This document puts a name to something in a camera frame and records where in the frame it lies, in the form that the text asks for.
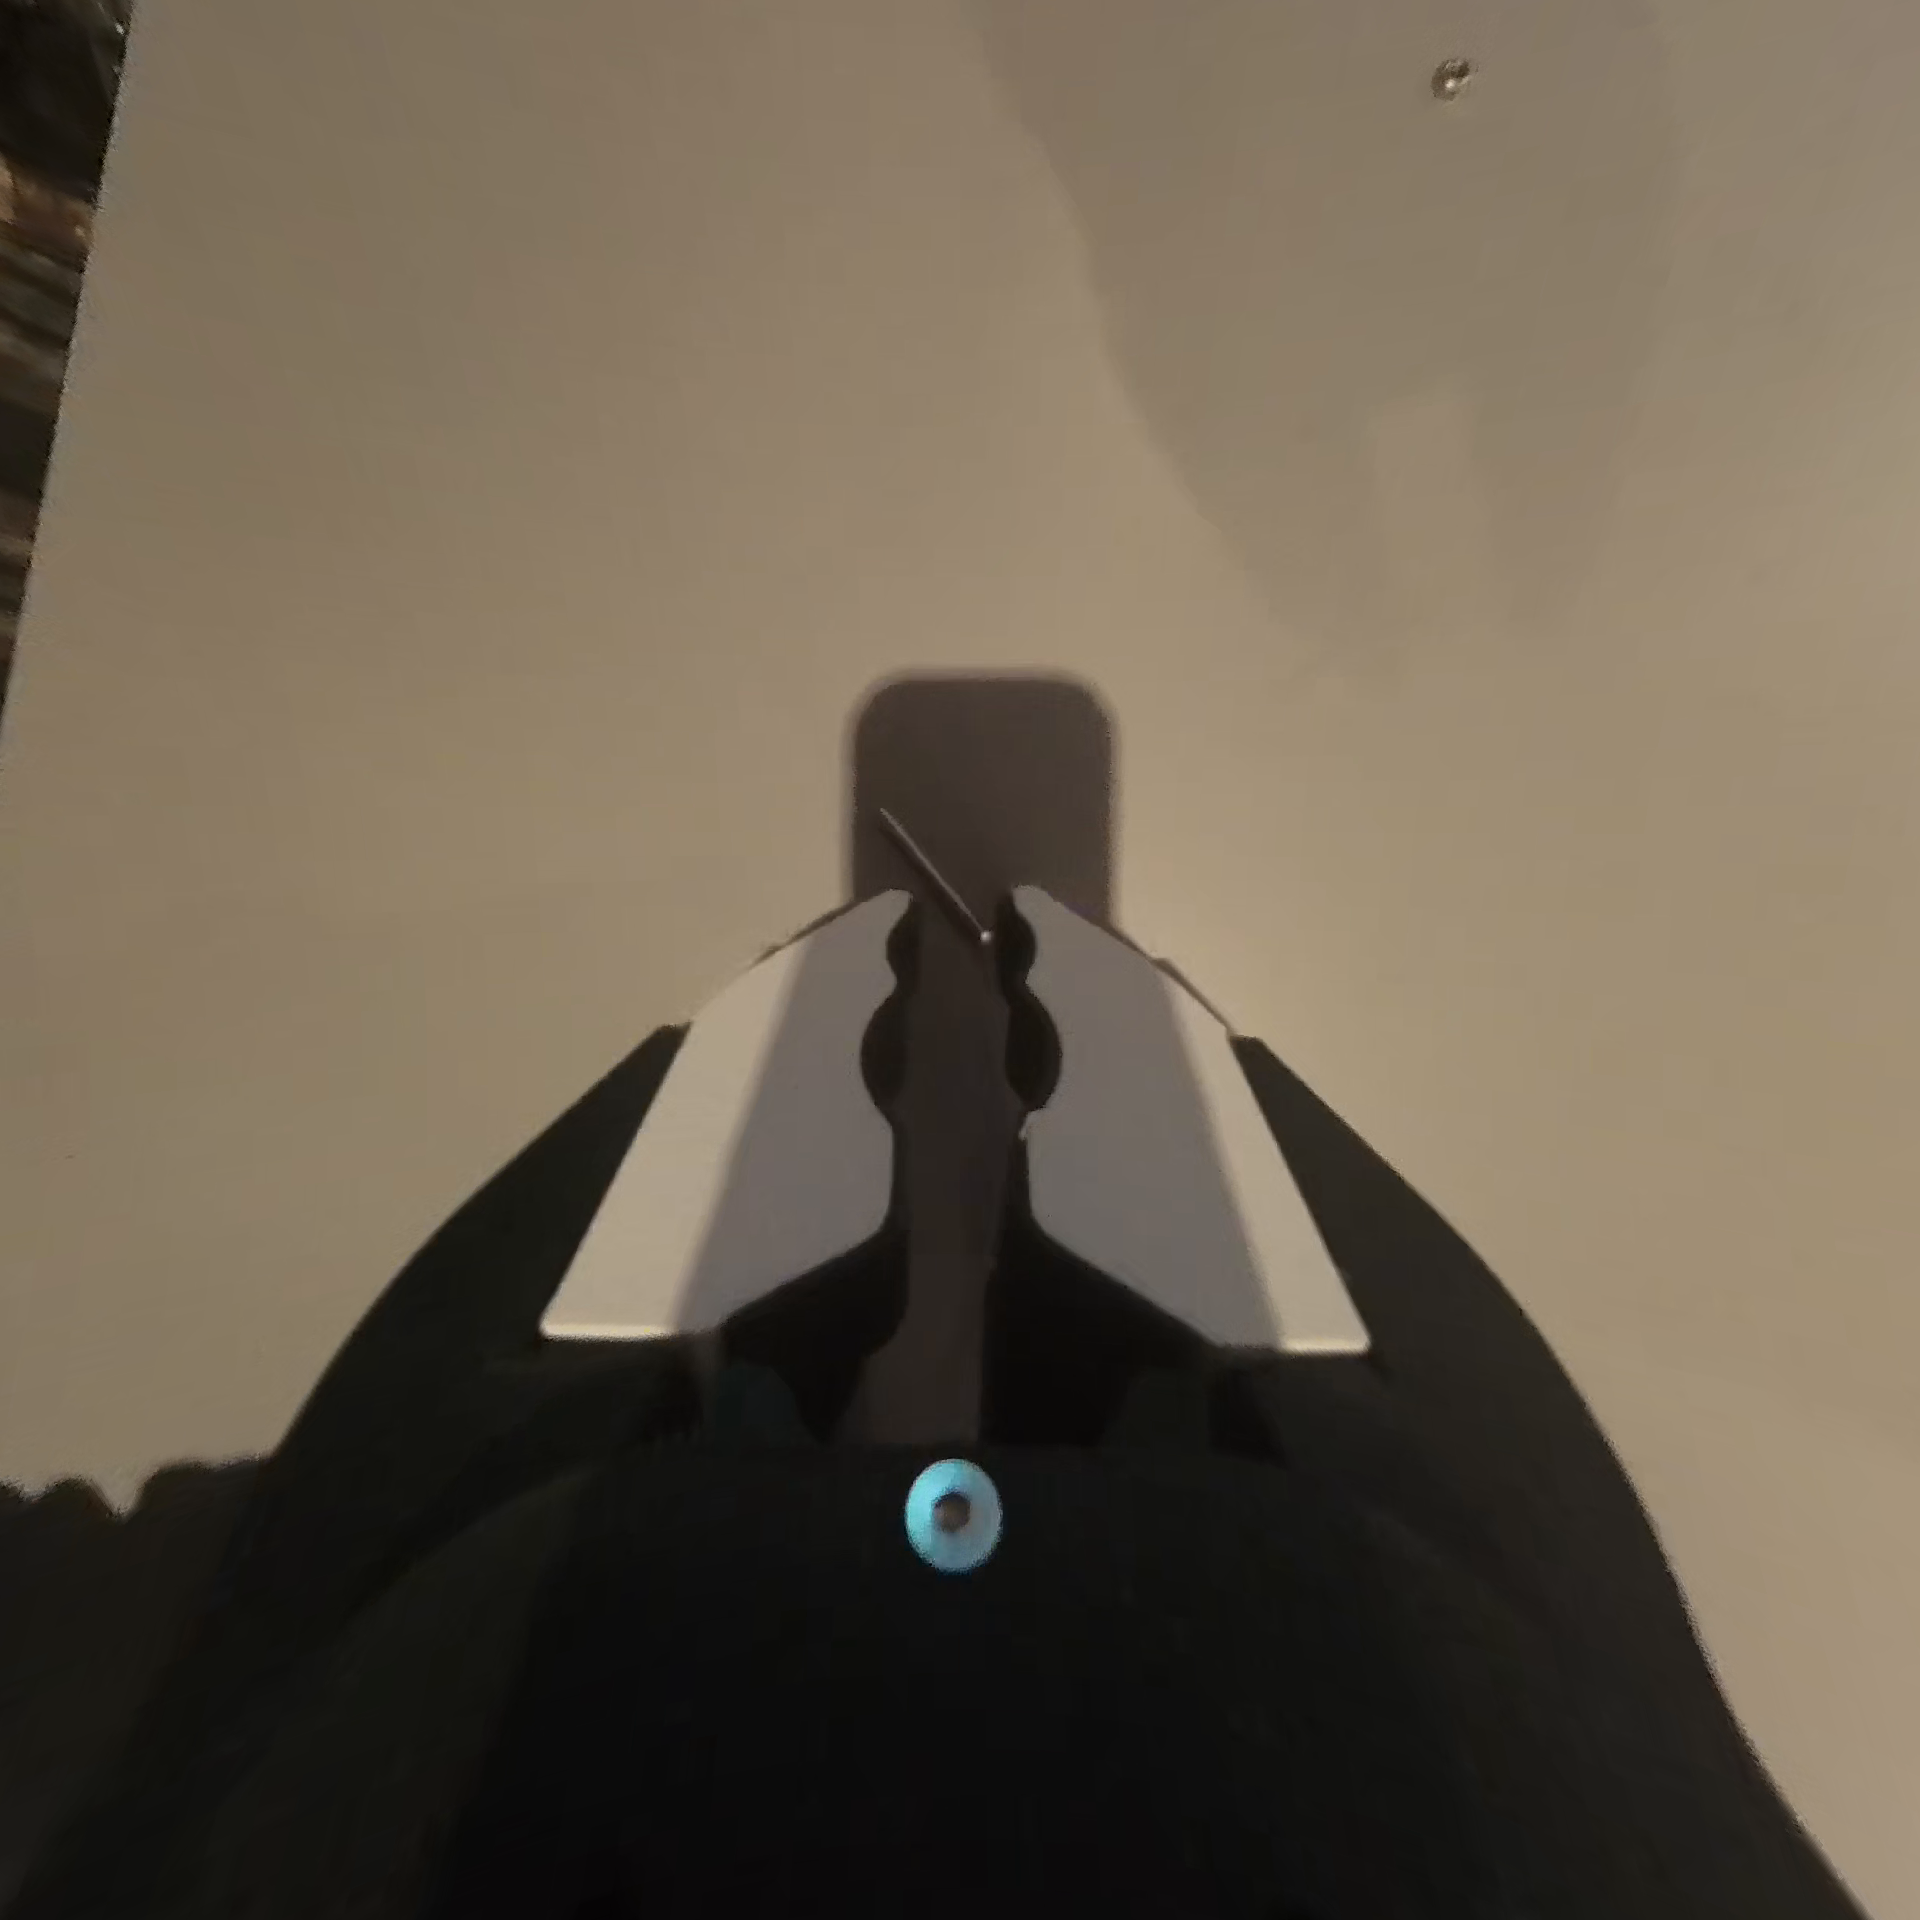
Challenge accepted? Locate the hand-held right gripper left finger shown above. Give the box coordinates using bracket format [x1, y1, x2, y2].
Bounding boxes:
[536, 887, 920, 1426]

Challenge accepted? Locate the small metal bolt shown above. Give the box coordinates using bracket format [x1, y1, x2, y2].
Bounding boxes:
[877, 806, 996, 947]

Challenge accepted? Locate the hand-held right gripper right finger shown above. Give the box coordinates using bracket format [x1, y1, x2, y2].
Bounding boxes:
[982, 885, 1374, 1430]

